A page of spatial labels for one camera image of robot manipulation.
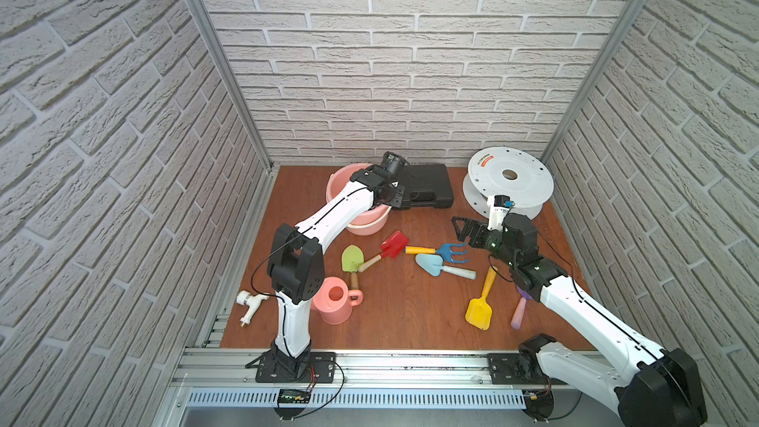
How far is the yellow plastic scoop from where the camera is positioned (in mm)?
815

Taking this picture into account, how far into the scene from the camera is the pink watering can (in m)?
0.74

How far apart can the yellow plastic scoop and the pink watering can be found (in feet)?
1.06
